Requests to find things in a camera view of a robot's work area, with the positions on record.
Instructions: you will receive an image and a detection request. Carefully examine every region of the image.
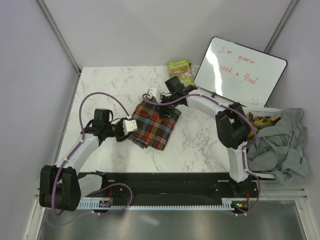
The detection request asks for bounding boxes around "grey crumpled shirt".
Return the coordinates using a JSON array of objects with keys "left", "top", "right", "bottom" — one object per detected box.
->
[{"left": 247, "top": 108, "right": 311, "bottom": 187}]

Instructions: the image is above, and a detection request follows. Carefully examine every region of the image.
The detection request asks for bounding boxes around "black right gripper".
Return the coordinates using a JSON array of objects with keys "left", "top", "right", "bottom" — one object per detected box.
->
[{"left": 154, "top": 93, "right": 179, "bottom": 120}]

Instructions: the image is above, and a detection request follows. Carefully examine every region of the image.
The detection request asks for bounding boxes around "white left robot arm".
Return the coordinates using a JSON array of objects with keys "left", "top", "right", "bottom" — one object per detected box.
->
[{"left": 39, "top": 109, "right": 138, "bottom": 212}]

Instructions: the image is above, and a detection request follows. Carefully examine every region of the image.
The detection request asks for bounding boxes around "white plastic laundry basket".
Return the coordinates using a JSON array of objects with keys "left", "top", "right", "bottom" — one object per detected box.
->
[{"left": 243, "top": 106, "right": 284, "bottom": 180}]

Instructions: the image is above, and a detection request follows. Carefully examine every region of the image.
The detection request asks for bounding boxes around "red brown plaid shirt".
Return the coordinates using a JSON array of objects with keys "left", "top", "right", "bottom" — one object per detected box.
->
[{"left": 129, "top": 100, "right": 181, "bottom": 151}]

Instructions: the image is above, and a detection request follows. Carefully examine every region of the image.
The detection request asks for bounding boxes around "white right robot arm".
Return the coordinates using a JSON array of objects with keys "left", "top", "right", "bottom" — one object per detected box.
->
[{"left": 147, "top": 76, "right": 253, "bottom": 197}]

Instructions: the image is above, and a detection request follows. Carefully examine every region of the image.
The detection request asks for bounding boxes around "black framed whiteboard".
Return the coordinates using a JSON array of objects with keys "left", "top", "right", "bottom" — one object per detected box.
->
[{"left": 194, "top": 36, "right": 288, "bottom": 107}]

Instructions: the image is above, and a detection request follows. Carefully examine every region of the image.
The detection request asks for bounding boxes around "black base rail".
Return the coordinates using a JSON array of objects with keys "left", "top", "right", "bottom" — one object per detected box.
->
[{"left": 89, "top": 172, "right": 258, "bottom": 205}]

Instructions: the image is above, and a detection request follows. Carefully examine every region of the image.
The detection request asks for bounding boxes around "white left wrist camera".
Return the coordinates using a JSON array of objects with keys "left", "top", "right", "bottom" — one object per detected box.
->
[{"left": 122, "top": 119, "right": 138, "bottom": 135}]

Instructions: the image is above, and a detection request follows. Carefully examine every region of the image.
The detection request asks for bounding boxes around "white slotted cable duct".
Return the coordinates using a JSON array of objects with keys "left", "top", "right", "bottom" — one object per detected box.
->
[{"left": 76, "top": 197, "right": 248, "bottom": 211}]

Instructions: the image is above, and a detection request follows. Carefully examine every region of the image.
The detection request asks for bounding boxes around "green treehouse paperback book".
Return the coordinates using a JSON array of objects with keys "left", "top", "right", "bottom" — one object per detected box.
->
[{"left": 167, "top": 59, "right": 194, "bottom": 85}]

